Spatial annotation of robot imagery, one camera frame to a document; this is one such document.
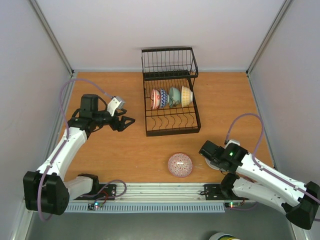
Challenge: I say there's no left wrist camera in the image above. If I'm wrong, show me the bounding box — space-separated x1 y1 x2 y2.
107 96 126 117

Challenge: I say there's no grey slotted cable duct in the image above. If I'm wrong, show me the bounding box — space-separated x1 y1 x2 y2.
65 202 225 214

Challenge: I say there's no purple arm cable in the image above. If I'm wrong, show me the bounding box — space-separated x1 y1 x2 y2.
37 78 128 222
224 112 320 213

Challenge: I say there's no left small circuit board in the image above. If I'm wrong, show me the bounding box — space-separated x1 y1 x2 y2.
87 202 104 211

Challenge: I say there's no white yellow round container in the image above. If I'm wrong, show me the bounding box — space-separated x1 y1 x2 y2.
209 232 240 240

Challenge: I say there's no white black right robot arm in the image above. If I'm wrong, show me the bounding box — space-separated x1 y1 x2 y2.
199 140 320 230

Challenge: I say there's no black wire dish rack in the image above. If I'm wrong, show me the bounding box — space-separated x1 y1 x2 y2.
141 46 201 137

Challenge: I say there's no red floral pattern bowl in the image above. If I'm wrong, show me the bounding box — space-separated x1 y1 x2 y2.
150 89 161 110

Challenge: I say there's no aluminium front frame rail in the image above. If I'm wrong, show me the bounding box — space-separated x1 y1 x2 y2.
23 181 298 204

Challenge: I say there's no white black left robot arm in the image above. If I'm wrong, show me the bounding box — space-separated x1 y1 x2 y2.
23 94 135 216

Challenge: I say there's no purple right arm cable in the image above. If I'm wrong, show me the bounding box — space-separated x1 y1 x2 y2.
224 112 320 213

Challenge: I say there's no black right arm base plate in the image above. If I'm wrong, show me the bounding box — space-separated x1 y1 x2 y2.
200 184 248 202

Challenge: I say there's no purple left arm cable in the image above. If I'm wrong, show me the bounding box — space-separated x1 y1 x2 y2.
37 78 128 222

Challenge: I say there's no right small circuit board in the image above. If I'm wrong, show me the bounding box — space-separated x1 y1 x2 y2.
224 201 243 209

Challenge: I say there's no mint green ceramic bowl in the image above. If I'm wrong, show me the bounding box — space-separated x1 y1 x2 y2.
169 86 181 108

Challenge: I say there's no sun pattern ceramic bowl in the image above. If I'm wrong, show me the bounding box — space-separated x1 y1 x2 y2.
181 86 193 108

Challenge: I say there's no small circuit board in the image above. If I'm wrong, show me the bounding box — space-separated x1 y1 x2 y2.
87 202 104 211
224 201 243 209

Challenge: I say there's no white ceramic bowl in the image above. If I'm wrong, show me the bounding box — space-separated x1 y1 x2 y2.
205 158 220 171

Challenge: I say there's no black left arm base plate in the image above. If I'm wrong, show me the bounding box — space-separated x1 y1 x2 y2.
75 183 118 201

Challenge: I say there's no pink circle pattern bowl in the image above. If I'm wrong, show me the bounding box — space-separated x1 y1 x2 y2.
167 152 193 178

